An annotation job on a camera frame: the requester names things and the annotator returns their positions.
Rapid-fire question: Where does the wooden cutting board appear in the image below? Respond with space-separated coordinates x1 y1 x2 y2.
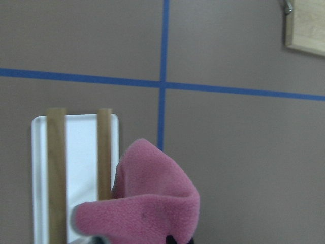
279 0 324 57

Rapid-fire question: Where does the left wooden rack bar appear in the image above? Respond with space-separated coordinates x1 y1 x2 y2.
46 108 67 243

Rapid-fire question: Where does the wooden rack bar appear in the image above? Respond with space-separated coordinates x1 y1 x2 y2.
46 108 67 243
97 109 112 201

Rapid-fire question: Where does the white rack tray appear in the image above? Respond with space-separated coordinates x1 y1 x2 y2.
31 114 105 243

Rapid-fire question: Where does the pink fleece cloth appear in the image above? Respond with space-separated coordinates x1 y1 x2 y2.
71 139 200 243

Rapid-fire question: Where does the right wooden rack bar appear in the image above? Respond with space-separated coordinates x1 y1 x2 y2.
97 109 112 201

